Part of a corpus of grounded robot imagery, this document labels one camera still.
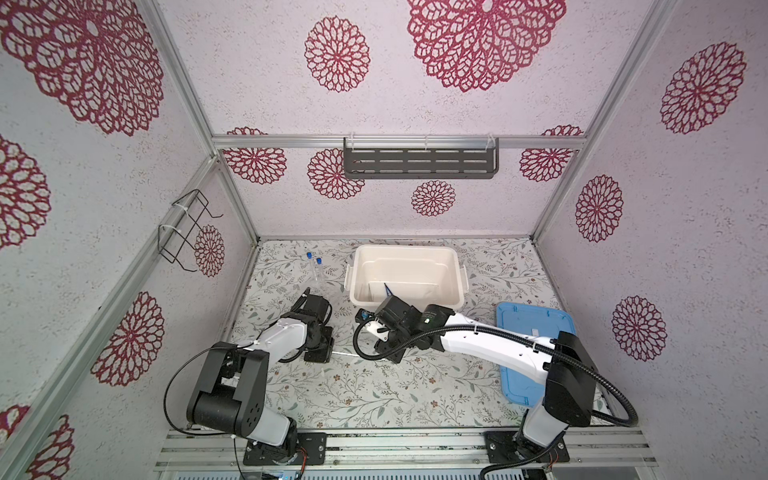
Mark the thin blue capped test tube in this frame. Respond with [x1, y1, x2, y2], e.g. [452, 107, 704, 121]
[315, 257, 327, 285]

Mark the white plastic bin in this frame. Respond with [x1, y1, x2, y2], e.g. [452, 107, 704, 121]
[344, 244, 470, 310]

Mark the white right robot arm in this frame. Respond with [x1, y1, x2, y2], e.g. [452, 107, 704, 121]
[353, 296, 596, 461]

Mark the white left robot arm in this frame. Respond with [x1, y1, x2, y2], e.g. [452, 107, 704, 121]
[186, 290, 334, 466]

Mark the blue plastic bin lid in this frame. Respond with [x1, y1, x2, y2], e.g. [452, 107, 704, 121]
[495, 301, 595, 409]

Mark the black wire wall rack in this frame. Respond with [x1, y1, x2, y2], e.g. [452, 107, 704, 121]
[156, 189, 225, 277]

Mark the dark grey wall shelf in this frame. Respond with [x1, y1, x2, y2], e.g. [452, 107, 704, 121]
[342, 138, 499, 180]

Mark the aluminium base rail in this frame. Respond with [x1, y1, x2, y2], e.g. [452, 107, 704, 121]
[151, 426, 658, 475]

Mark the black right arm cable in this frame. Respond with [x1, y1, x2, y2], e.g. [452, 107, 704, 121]
[352, 320, 639, 480]

